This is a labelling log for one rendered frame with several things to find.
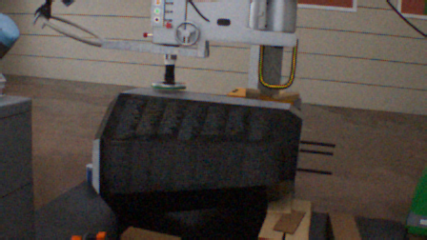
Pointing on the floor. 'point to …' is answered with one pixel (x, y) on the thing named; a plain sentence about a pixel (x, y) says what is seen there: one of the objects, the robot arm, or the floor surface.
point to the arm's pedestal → (16, 170)
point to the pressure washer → (418, 208)
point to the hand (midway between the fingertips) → (38, 25)
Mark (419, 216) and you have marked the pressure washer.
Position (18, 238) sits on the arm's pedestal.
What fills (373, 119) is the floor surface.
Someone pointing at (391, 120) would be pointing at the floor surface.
